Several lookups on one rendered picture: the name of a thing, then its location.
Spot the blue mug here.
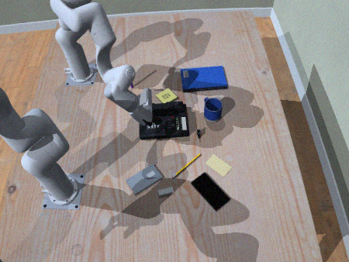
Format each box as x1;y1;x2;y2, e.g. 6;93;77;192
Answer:
204;98;223;122

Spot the blue notebook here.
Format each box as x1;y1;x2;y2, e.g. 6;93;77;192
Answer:
181;66;228;92

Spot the black rectangular slab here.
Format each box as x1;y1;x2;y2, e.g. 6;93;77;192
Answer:
191;172;230;211

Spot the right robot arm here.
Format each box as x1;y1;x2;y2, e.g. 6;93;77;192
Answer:
0;88;78;205

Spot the dark grey telephone handset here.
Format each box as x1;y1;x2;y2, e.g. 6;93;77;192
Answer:
152;101;184;112

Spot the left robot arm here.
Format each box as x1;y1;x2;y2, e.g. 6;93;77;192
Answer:
50;0;152;112

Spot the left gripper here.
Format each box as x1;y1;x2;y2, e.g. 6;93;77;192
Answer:
128;105;162;126

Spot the yellow sticky note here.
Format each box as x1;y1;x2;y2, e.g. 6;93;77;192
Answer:
156;88;178;103

